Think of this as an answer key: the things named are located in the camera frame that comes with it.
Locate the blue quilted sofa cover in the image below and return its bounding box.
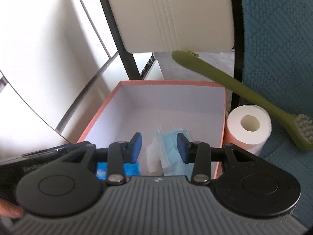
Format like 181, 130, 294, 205
242, 0, 312, 227

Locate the blue plastic snack packet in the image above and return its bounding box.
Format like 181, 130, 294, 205
95, 161, 143, 179

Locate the light blue face mask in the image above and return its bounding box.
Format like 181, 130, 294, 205
156, 125, 194, 179

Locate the pink cardboard box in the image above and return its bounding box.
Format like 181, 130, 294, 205
78, 81, 226, 175

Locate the person's left hand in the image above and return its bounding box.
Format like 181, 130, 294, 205
0, 198, 23, 219

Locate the green massage brush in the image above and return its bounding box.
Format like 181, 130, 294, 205
171, 51, 312, 151

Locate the white toilet paper roll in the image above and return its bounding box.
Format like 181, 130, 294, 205
224, 105, 272, 156

